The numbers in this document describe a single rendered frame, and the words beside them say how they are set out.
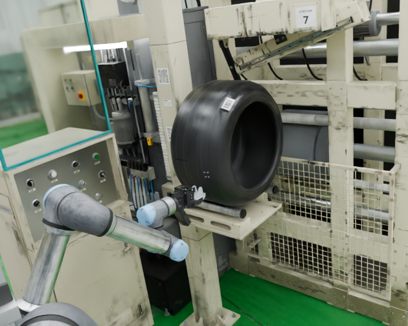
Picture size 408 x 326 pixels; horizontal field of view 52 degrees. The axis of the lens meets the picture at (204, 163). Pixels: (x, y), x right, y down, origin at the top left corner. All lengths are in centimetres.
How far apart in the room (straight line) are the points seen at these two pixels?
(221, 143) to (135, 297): 113
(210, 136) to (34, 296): 86
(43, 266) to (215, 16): 135
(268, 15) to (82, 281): 151
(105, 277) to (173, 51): 118
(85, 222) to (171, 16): 107
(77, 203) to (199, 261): 118
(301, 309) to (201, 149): 141
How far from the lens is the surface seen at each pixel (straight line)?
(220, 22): 210
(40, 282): 149
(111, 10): 506
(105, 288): 230
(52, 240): 145
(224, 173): 173
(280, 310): 276
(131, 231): 140
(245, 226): 194
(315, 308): 277
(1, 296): 102
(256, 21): 198
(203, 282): 244
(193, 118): 177
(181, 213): 172
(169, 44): 198
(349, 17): 193
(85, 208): 132
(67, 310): 76
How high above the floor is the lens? 178
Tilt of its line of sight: 20 degrees down
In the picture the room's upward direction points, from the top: 8 degrees counter-clockwise
